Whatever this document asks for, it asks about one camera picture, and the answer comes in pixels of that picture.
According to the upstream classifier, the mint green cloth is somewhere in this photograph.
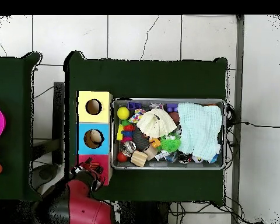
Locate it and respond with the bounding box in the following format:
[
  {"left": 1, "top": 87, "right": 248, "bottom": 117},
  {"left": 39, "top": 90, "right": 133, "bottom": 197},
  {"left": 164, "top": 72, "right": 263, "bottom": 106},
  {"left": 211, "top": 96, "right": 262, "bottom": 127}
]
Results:
[{"left": 177, "top": 101, "right": 223, "bottom": 163}]

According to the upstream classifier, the black power cable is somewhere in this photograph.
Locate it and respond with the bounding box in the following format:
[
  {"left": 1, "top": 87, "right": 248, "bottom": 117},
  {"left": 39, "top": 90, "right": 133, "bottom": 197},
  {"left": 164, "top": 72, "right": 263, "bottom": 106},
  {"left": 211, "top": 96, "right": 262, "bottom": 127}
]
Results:
[{"left": 226, "top": 121, "right": 280, "bottom": 128}]

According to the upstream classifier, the rainbow spiky caterpillar toy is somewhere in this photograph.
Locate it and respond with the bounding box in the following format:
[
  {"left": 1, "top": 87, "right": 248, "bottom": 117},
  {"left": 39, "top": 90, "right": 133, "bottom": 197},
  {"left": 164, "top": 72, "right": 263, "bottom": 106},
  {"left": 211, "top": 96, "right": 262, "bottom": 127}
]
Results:
[{"left": 120, "top": 120, "right": 135, "bottom": 144}]

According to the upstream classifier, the brown toy football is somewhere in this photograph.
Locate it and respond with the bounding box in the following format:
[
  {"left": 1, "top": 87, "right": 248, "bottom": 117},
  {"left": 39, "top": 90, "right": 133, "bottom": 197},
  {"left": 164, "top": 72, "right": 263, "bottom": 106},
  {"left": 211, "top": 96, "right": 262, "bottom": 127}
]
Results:
[{"left": 169, "top": 112, "right": 180, "bottom": 124}]

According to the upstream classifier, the red ball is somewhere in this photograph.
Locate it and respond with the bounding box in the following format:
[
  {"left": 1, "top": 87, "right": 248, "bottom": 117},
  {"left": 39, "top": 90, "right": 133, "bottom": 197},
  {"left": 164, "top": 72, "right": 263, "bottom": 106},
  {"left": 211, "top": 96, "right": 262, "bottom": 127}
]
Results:
[{"left": 117, "top": 151, "right": 128, "bottom": 163}]

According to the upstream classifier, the blue building block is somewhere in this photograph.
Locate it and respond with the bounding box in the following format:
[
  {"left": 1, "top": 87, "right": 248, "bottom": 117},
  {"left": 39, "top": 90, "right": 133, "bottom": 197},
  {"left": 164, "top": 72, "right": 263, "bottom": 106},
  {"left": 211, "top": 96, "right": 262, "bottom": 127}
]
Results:
[{"left": 127, "top": 101, "right": 142, "bottom": 110}]

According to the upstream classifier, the silver metal cup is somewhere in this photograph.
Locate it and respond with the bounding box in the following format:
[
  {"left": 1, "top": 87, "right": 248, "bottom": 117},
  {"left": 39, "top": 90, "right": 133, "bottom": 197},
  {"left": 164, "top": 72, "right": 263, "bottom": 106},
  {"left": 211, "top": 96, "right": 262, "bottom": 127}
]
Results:
[{"left": 121, "top": 140, "right": 137, "bottom": 158}]

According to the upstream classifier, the brown cardboard piece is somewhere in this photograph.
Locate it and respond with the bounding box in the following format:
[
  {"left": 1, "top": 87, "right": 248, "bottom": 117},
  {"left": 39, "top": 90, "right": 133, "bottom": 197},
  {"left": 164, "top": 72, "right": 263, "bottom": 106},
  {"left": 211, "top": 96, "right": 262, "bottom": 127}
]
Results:
[{"left": 143, "top": 144, "right": 159, "bottom": 161}]

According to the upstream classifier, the green spiky puffer toy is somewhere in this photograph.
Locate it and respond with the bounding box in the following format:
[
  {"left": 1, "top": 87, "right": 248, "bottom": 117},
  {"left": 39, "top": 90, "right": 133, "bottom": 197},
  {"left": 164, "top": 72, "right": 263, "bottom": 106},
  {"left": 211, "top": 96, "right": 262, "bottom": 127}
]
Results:
[{"left": 159, "top": 132, "right": 181, "bottom": 153}]

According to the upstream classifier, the yellow foam block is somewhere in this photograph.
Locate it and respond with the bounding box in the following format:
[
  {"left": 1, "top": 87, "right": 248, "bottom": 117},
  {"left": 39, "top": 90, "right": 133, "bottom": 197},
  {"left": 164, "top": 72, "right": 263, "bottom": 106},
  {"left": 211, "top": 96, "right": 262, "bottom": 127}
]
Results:
[{"left": 116, "top": 124, "right": 124, "bottom": 141}]

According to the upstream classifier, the orange building block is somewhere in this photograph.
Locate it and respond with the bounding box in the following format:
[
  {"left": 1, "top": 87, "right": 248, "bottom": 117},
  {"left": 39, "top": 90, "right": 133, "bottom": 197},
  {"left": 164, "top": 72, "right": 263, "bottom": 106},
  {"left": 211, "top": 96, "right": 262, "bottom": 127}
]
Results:
[{"left": 149, "top": 137, "right": 162, "bottom": 148}]

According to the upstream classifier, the cream cloth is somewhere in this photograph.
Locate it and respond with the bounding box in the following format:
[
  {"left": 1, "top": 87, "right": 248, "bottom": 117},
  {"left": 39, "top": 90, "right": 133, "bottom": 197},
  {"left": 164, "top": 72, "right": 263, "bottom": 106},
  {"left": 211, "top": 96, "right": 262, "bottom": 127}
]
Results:
[{"left": 136, "top": 108, "right": 178, "bottom": 139}]

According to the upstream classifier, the striped wooden block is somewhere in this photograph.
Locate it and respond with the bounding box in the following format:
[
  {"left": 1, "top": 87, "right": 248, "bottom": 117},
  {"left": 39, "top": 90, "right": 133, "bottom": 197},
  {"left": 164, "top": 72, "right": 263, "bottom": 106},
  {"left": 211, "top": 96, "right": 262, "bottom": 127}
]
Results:
[{"left": 130, "top": 150, "right": 148, "bottom": 167}]

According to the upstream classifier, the dark green table cloth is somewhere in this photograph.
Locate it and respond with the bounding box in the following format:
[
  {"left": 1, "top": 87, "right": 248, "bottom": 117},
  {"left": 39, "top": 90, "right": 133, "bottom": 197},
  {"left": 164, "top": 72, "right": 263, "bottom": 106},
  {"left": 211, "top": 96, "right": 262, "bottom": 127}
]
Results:
[
  {"left": 64, "top": 51, "right": 229, "bottom": 206},
  {"left": 0, "top": 52, "right": 44, "bottom": 202}
]

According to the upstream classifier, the purple building block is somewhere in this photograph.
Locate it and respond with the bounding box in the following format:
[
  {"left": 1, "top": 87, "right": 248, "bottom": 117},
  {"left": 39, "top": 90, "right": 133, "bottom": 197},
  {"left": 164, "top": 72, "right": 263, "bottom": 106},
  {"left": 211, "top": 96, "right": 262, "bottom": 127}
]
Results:
[{"left": 166, "top": 103, "right": 179, "bottom": 113}]

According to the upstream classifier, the wooden box with three holes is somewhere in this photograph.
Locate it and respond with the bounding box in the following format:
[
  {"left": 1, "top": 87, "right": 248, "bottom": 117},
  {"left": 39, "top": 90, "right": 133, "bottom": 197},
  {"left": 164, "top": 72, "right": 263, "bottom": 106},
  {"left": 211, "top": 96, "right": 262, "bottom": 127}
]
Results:
[{"left": 75, "top": 90, "right": 113, "bottom": 187}]

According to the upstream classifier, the clear mesh bin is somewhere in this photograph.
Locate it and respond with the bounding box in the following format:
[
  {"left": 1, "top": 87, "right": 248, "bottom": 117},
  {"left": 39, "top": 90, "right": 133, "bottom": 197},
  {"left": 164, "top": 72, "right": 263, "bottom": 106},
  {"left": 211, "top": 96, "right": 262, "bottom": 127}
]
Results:
[{"left": 111, "top": 97, "right": 227, "bottom": 170}]

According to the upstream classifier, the polka dot cloth toy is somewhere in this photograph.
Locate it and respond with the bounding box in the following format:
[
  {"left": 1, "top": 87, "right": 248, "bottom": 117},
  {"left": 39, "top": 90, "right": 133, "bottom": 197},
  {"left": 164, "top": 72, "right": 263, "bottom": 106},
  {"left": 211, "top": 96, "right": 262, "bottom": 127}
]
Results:
[{"left": 128, "top": 108, "right": 146, "bottom": 124}]

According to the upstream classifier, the yellow ball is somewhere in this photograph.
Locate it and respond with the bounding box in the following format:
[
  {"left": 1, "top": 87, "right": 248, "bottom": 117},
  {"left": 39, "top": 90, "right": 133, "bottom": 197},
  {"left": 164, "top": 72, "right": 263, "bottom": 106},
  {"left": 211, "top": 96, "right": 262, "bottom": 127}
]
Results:
[{"left": 117, "top": 106, "right": 131, "bottom": 120}]

